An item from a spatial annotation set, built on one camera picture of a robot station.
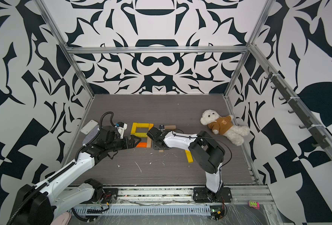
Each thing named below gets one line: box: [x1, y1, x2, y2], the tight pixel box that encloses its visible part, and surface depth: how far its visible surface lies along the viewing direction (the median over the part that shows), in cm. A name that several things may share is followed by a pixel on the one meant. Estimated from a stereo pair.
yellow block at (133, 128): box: [130, 122, 137, 135], surface depth 101 cm
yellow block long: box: [184, 150, 194, 164], surface depth 89 cm
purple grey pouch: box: [82, 125, 100, 146], surface depth 96 cm
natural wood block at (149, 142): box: [147, 135, 152, 148], surface depth 93 cm
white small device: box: [80, 119, 99, 135], surface depth 101 cm
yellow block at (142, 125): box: [136, 122, 150, 128], surface depth 103 cm
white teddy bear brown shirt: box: [200, 109, 250, 146], surface depth 95 cm
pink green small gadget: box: [248, 200, 260, 210], surface depth 71 cm
